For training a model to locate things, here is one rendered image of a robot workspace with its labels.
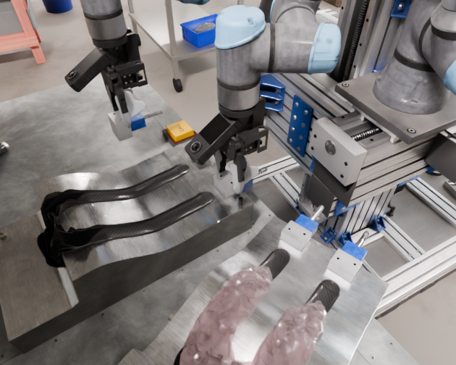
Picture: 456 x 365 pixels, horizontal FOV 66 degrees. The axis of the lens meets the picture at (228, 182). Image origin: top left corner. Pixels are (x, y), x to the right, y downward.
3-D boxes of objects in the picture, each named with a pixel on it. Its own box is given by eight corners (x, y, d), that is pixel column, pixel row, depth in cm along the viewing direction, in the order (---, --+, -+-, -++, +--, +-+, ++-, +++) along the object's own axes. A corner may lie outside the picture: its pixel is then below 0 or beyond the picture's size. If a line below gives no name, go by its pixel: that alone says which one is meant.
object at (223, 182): (259, 170, 86) (260, 153, 82) (272, 182, 83) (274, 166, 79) (213, 192, 81) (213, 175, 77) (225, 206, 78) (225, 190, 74)
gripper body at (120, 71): (148, 87, 81) (139, 35, 72) (113, 98, 77) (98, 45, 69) (135, 73, 85) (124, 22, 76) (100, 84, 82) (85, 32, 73)
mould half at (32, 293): (195, 164, 96) (192, 124, 87) (252, 228, 81) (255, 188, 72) (-2, 250, 77) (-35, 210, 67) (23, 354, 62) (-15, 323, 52)
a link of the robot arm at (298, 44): (332, 6, 59) (266, 6, 59) (347, 35, 51) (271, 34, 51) (323, 51, 64) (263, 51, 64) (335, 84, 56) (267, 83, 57)
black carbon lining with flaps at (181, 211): (184, 166, 86) (181, 135, 79) (220, 209, 76) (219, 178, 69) (35, 230, 72) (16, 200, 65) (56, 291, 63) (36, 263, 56)
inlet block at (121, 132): (158, 114, 95) (155, 97, 91) (167, 124, 92) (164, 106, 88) (112, 131, 90) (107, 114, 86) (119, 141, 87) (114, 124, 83)
